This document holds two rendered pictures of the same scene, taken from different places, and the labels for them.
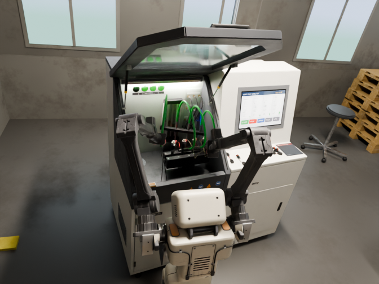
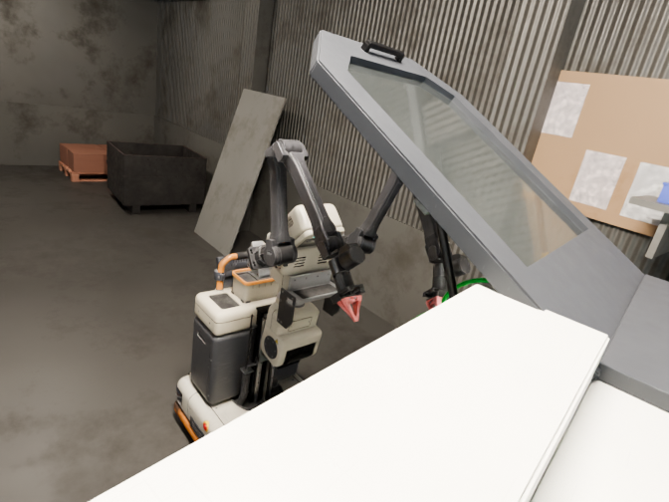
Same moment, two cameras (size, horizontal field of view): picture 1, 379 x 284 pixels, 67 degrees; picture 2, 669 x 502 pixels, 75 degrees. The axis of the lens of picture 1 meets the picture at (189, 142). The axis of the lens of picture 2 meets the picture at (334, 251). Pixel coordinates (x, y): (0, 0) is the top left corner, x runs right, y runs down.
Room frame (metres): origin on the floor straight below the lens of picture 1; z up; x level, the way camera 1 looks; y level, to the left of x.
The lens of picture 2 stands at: (2.48, -0.73, 1.83)
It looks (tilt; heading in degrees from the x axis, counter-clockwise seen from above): 20 degrees down; 154
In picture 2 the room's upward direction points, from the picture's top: 10 degrees clockwise
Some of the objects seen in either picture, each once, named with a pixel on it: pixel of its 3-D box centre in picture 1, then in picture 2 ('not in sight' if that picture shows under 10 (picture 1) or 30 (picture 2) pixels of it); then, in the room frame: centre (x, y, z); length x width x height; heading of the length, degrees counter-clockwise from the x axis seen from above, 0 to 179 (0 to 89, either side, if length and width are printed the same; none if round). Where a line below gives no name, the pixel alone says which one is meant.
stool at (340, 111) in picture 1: (330, 130); not in sight; (3.72, -1.98, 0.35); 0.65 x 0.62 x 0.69; 110
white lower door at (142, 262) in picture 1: (176, 232); not in sight; (1.44, -0.01, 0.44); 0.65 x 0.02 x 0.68; 117
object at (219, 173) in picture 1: (182, 188); not in sight; (1.46, 0.00, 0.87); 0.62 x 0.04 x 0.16; 117
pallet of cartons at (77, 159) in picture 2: not in sight; (105, 162); (-5.02, -1.24, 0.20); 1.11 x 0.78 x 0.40; 108
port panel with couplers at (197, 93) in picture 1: (192, 107); not in sight; (2.02, 0.02, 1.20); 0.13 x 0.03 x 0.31; 117
